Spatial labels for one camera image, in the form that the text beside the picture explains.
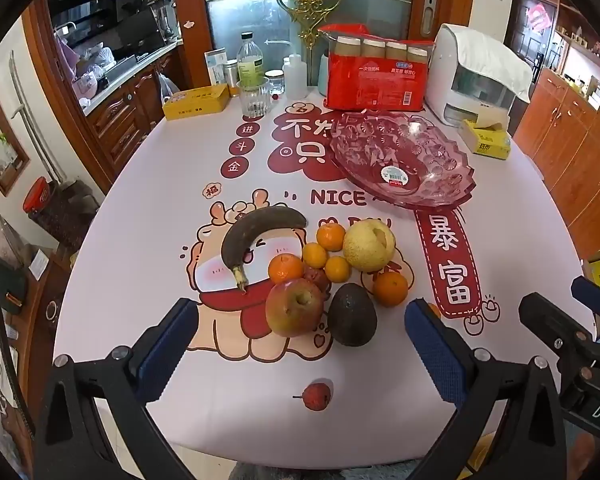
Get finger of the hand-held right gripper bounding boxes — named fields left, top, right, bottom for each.
left=571, top=275, right=600, bottom=318
left=518, top=292, right=598, bottom=376

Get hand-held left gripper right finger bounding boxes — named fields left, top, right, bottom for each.
left=404, top=297, right=568, bottom=480

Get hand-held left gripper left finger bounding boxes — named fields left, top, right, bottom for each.
left=32, top=297, right=201, bottom=480

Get large orange tangerine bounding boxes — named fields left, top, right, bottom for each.
left=372, top=270, right=410, bottom=308
left=268, top=254, right=306, bottom=285

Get dark green avocado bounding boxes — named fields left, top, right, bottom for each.
left=327, top=283, right=378, bottom=347

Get yellow pear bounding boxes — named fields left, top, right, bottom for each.
left=342, top=220, right=396, bottom=273

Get red apple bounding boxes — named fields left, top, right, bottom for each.
left=265, top=280, right=326, bottom=337

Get dark brown banana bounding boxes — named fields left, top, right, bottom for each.
left=220, top=206, right=308, bottom=295

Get pink glass fruit bowl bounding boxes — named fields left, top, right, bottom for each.
left=328, top=109, right=477, bottom=211

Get small red lychee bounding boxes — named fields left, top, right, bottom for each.
left=302, top=267, right=332, bottom=301
left=293, top=382, right=332, bottom=412

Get yellow tissue box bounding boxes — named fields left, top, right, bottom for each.
left=457, top=110, right=513, bottom=161

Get wooden kitchen counter cabinet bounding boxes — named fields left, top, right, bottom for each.
left=82, top=42, right=186, bottom=171

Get white cloth cover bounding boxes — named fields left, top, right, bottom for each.
left=452, top=25, right=532, bottom=103

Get flat yellow carton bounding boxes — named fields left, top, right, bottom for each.
left=161, top=84, right=230, bottom=121

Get white countertop appliance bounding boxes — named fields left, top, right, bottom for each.
left=424, top=23, right=531, bottom=126

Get clear plastic bag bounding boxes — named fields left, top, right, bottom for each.
left=157, top=72, right=181, bottom=106

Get clear glass tumbler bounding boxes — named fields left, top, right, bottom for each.
left=237, top=79, right=272, bottom=117

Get red pack of paper cups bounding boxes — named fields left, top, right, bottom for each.
left=318, top=24, right=430, bottom=112

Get small metal tin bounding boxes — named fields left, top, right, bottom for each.
left=223, top=59, right=240, bottom=97

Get teal container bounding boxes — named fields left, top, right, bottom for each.
left=318, top=52, right=331, bottom=97

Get small white blue box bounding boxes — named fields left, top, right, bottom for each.
left=204, top=47, right=228, bottom=86

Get clear bottle with green label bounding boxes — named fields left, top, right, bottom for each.
left=236, top=31, right=265, bottom=88

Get white plastic bottle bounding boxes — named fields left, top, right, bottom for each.
left=282, top=54, right=307, bottom=101

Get pink plastic bag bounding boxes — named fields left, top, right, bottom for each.
left=55, top=35, right=116, bottom=106

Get wooden wall cabinets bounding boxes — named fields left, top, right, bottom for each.
left=512, top=67, right=600, bottom=261

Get red wall decoration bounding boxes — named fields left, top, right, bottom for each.
left=525, top=2, right=553, bottom=33

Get metal door handle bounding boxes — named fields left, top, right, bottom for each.
left=421, top=0, right=438, bottom=37

